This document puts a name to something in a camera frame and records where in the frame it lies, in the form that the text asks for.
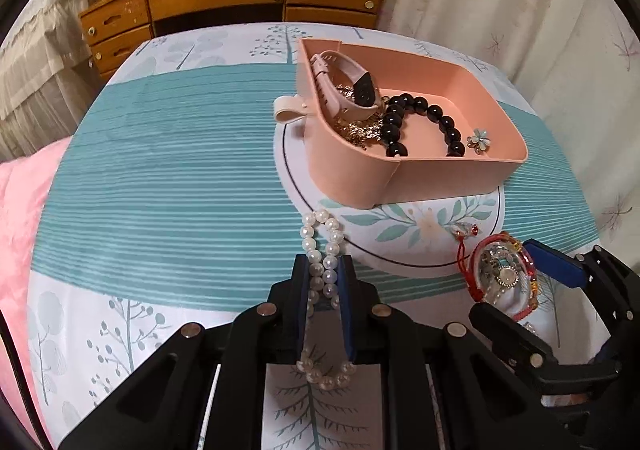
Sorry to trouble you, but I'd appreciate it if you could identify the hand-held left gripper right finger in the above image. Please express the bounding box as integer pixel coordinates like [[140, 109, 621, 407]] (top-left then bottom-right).
[[337, 254, 571, 450]]

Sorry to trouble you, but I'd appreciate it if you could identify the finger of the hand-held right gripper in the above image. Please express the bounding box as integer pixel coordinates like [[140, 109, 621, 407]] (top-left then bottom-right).
[[468, 302, 623, 397], [524, 238, 640, 351]]

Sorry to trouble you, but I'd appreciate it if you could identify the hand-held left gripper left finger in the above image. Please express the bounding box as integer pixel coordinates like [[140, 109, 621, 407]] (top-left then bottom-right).
[[57, 254, 314, 450]]

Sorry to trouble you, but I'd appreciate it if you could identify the red beaded bracelet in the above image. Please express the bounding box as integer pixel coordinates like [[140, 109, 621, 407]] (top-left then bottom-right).
[[468, 231, 544, 319]]

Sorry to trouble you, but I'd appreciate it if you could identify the clear crystal bracelet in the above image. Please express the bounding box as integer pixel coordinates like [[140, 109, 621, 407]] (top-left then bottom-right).
[[480, 249, 527, 303]]

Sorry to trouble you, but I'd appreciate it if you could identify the white pearl bracelet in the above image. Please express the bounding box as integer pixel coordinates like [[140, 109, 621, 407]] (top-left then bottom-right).
[[297, 209, 358, 392]]

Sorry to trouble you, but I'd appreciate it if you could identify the pink plastic tray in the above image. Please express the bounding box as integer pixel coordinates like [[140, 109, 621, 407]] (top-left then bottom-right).
[[273, 37, 530, 209]]

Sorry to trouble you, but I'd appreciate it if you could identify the small flower brooch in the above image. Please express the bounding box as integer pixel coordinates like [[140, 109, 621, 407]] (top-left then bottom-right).
[[467, 128, 494, 155]]

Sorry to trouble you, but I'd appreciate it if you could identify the teal striped printed sheet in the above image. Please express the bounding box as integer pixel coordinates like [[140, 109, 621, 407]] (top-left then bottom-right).
[[26, 22, 602, 450]]

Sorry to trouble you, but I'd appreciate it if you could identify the pink smart band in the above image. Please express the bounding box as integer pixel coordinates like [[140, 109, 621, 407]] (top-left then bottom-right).
[[308, 51, 385, 124]]

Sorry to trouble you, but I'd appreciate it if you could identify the pink fluffy blanket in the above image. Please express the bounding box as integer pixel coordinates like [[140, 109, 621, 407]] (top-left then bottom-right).
[[0, 136, 75, 433]]

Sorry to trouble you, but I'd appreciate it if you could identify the white lace bed skirt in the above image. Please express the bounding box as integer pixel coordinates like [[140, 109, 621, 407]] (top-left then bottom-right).
[[0, 0, 110, 163]]

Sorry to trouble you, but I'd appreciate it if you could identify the red string charm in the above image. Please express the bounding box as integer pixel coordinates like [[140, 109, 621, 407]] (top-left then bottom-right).
[[450, 222, 482, 277]]

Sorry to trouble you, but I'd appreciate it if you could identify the gold chain necklace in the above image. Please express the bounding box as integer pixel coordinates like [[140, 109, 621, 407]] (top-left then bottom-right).
[[334, 84, 387, 151]]

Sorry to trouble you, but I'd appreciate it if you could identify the black bead bracelet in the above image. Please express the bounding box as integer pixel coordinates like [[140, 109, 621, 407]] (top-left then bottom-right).
[[379, 93, 465, 159]]

